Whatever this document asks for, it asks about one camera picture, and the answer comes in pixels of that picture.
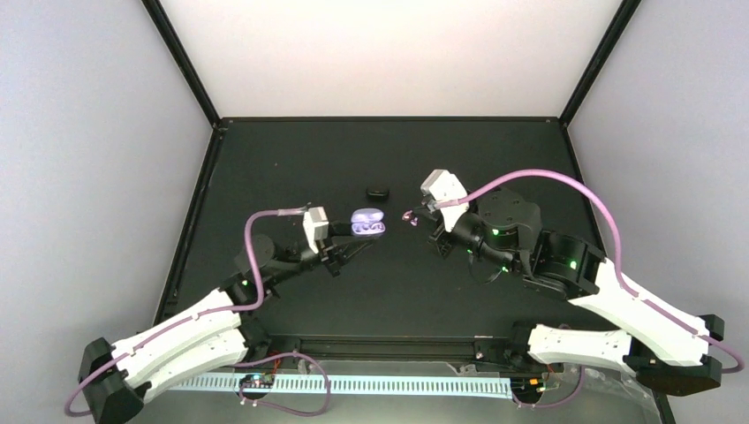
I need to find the lilac earbud charging case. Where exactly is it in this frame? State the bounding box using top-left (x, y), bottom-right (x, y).
top-left (350, 208), bottom-right (386, 237)

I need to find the black earbud charging case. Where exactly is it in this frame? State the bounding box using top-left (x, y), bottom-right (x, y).
top-left (365, 185), bottom-right (390, 202)

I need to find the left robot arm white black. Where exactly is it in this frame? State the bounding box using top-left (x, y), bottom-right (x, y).
top-left (64, 208), bottom-right (386, 423)

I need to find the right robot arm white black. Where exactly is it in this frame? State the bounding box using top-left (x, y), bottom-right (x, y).
top-left (414, 183), bottom-right (724, 397)

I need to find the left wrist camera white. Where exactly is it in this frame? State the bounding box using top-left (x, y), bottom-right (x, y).
top-left (302, 206), bottom-right (329, 254)

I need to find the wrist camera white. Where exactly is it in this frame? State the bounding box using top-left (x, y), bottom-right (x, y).
top-left (420, 169), bottom-right (469, 232)
top-left (302, 206), bottom-right (329, 254)

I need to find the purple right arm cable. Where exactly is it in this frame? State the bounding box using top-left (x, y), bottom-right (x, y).
top-left (435, 169), bottom-right (745, 375)

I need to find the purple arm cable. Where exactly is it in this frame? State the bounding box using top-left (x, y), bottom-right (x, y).
top-left (435, 169), bottom-right (745, 375)
top-left (64, 204), bottom-right (311, 419)

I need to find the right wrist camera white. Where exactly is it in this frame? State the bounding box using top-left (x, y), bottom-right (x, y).
top-left (420, 169), bottom-right (469, 232)

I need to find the white slotted cable duct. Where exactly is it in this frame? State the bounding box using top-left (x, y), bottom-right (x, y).
top-left (172, 373), bottom-right (512, 399)

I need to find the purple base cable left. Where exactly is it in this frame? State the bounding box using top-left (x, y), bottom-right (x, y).
top-left (237, 350), bottom-right (334, 417)

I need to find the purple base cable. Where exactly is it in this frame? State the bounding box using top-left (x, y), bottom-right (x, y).
top-left (511, 365), bottom-right (586, 410)
top-left (237, 350), bottom-right (334, 417)

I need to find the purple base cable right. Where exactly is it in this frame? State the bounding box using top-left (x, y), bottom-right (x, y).
top-left (511, 365), bottom-right (586, 410)

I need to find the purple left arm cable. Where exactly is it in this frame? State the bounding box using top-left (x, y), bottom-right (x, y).
top-left (64, 204), bottom-right (311, 419)

